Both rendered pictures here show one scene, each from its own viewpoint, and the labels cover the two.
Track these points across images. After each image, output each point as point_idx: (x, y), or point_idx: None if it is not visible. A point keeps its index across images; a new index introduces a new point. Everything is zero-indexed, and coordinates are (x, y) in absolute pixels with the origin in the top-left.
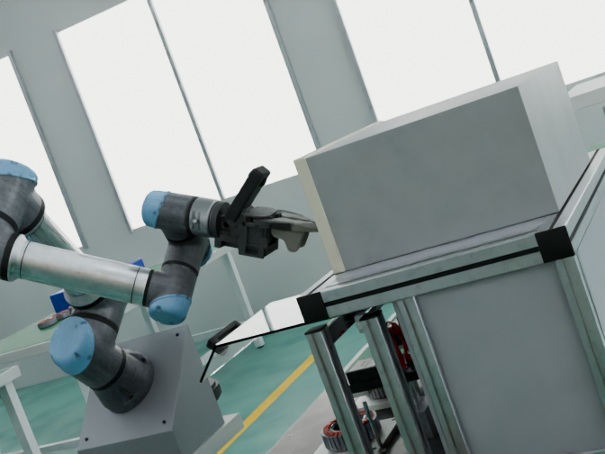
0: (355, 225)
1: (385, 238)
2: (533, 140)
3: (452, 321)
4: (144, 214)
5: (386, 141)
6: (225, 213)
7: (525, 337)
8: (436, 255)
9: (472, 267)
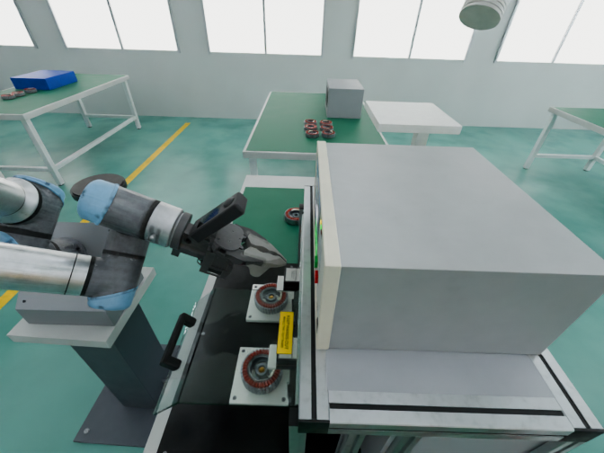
0: (359, 325)
1: (382, 339)
2: (579, 315)
3: (436, 439)
4: (82, 214)
5: (447, 279)
6: (187, 225)
7: (482, 450)
8: (450, 396)
9: (495, 433)
